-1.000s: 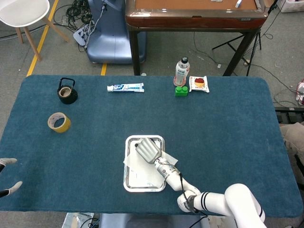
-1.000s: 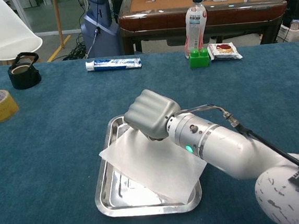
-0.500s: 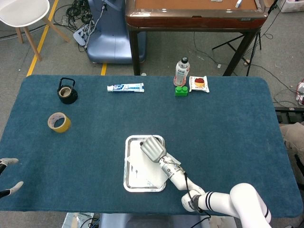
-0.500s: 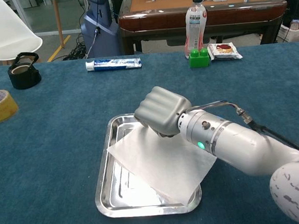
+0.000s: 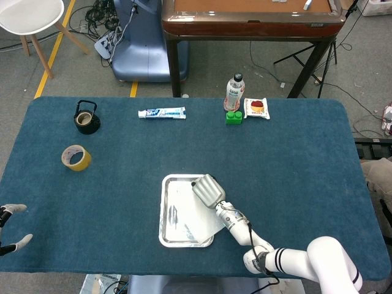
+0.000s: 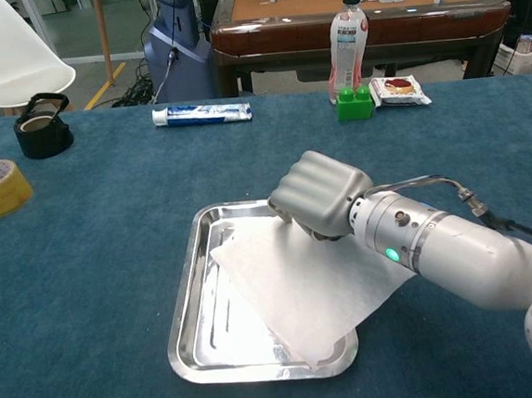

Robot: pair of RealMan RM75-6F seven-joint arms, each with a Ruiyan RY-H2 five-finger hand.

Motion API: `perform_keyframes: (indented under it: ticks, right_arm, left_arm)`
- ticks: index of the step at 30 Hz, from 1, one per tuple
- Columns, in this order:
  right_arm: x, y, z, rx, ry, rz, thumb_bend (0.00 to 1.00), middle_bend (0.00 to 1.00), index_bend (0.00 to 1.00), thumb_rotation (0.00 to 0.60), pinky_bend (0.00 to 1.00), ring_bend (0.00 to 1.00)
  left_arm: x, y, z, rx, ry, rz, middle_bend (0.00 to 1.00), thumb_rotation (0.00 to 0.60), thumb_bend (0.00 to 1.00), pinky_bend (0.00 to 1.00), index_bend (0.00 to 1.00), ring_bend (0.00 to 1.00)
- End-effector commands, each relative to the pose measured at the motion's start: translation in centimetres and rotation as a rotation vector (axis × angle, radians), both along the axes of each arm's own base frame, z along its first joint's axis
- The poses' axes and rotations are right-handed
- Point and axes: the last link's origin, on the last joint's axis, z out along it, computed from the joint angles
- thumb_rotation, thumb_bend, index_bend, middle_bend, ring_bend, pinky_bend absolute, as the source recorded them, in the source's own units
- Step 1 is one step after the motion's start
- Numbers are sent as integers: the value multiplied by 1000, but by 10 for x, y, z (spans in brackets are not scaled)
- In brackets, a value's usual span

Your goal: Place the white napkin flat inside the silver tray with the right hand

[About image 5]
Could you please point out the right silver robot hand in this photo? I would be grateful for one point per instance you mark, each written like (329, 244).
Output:
(209, 191)

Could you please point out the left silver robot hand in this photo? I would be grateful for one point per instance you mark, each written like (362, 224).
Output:
(16, 208)

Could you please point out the white paper sheet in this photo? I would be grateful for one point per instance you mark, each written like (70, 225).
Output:
(202, 220)

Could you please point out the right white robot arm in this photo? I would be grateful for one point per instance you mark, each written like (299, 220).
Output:
(235, 223)

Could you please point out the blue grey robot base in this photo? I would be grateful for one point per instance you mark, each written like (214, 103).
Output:
(144, 52)

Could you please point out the stainless steel tray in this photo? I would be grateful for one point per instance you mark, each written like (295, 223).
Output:
(171, 232)

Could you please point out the green building block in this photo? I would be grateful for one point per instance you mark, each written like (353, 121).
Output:
(234, 119)

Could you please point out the yellow tape roll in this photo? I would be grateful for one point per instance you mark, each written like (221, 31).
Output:
(84, 162)

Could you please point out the white blue toothpaste tube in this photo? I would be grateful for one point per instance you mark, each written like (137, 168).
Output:
(162, 113)

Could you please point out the white red snack packet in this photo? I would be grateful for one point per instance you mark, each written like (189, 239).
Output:
(257, 108)

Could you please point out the grey blue robot torso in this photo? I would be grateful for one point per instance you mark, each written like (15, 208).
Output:
(190, 286)

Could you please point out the clear pink drink bottle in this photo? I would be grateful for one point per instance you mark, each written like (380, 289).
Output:
(234, 92)

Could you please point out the black teapot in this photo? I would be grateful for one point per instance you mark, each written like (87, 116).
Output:
(88, 127)

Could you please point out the clear plastic bag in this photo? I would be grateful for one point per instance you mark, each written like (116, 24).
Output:
(98, 284)

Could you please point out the white crumpled bag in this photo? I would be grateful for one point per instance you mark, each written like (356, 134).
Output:
(291, 286)

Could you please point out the brown mahjong table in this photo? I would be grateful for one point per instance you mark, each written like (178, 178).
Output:
(251, 27)

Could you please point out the person in beige trousers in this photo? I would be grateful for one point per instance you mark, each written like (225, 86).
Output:
(379, 174)

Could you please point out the white power strip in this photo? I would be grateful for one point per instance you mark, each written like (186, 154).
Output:
(104, 46)

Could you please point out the red white floor device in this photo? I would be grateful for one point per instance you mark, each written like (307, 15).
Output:
(388, 119)

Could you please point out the white chair wooden legs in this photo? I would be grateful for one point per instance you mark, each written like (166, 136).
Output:
(27, 15)

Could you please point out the white storage box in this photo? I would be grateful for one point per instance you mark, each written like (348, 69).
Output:
(376, 7)

